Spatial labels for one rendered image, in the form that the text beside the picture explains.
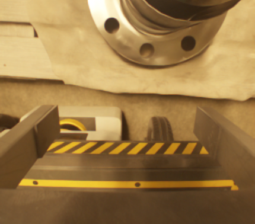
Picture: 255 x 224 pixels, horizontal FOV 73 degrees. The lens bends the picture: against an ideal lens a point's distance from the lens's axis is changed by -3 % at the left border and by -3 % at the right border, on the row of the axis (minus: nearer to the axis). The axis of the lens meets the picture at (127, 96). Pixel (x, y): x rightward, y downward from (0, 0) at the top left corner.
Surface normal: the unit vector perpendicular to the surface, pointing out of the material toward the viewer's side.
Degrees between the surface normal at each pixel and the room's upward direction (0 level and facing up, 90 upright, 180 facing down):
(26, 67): 0
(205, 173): 0
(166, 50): 0
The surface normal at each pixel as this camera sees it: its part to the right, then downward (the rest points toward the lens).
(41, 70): 0.01, 0.29
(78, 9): 0.79, -0.14
